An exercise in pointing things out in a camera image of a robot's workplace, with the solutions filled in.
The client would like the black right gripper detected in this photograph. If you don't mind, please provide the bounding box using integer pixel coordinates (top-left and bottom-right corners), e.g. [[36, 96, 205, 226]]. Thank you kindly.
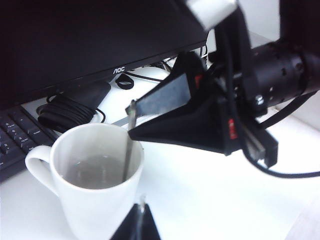
[[124, 7, 278, 168]]

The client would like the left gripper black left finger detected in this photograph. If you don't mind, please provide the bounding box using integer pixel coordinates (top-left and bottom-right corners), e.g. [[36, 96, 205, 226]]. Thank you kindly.
[[112, 199, 142, 240]]

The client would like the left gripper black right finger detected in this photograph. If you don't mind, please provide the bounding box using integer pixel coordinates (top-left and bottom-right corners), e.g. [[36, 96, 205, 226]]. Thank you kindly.
[[142, 199, 161, 240]]

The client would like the metal spoon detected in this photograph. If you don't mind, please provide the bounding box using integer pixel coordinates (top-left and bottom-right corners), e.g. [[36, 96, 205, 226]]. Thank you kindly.
[[122, 99, 138, 182]]

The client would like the white ceramic cup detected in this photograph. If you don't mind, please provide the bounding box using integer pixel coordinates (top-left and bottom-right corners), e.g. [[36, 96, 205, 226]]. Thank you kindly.
[[24, 122, 145, 238]]

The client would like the silver monitor stand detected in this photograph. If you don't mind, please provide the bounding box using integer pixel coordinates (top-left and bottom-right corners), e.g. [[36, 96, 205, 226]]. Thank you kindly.
[[19, 66, 176, 127]]

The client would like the black power adapter brick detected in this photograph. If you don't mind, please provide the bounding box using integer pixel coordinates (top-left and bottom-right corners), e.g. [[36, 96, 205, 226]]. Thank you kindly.
[[62, 82, 112, 112]]

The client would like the black AOC monitor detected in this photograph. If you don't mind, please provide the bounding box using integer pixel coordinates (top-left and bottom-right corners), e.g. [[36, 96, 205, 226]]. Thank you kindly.
[[0, 0, 209, 111]]

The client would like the black keyboard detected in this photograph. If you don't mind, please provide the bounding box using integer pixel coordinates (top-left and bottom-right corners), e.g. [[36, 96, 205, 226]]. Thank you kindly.
[[0, 104, 61, 186]]

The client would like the coiled black adapter cable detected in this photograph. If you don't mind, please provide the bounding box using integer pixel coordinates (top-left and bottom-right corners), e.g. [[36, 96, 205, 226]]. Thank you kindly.
[[37, 96, 107, 133]]

